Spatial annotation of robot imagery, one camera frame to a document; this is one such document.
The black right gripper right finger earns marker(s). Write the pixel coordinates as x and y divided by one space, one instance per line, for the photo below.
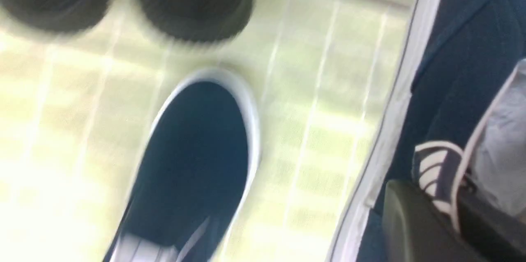
496 235

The navy slip-on shoe placed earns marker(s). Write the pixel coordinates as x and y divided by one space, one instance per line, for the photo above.
195 174

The green checkered tablecloth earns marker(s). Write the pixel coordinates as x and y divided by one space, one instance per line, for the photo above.
76 113

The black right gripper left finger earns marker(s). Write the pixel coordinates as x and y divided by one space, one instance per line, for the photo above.
415 231

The navy slip-on shoe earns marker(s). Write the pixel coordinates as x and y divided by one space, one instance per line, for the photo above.
454 120

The black shoe right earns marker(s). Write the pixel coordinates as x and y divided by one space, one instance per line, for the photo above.
198 21

